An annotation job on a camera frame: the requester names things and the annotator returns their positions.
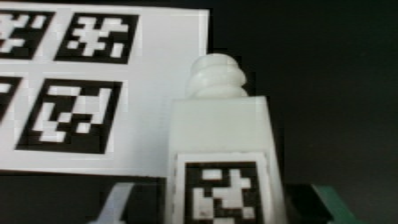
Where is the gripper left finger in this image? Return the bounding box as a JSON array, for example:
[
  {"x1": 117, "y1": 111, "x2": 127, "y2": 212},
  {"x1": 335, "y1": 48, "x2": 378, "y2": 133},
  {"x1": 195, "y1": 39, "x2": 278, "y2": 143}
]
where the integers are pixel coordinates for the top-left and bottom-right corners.
[{"x1": 85, "y1": 181, "x2": 168, "y2": 224}]

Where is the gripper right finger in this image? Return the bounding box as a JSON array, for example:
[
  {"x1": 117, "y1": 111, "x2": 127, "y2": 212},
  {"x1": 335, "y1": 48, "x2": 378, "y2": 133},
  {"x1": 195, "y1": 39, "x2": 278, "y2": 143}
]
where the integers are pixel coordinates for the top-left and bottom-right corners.
[{"x1": 282, "y1": 183, "x2": 373, "y2": 224}]

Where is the white marker sheet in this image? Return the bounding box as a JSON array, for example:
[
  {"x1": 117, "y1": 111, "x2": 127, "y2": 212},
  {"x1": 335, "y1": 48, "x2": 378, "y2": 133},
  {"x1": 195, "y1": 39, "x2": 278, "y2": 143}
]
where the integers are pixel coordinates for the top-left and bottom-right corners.
[{"x1": 0, "y1": 0, "x2": 209, "y2": 177}]

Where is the white table leg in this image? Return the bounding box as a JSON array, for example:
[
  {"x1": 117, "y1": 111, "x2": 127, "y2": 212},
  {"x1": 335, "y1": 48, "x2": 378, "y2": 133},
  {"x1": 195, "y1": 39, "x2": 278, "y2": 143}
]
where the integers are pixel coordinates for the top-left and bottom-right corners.
[{"x1": 163, "y1": 54, "x2": 287, "y2": 224}]

